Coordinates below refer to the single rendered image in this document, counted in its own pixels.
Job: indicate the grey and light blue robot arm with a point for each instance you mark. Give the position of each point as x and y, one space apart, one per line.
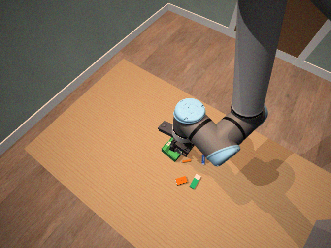
258 28

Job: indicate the green rack of bins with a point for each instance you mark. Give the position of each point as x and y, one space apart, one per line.
172 155

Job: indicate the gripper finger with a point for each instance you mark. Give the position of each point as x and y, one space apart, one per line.
172 148

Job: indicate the green and beige eraser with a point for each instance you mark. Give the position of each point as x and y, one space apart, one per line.
195 181

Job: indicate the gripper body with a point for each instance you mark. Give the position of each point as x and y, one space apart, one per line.
184 147

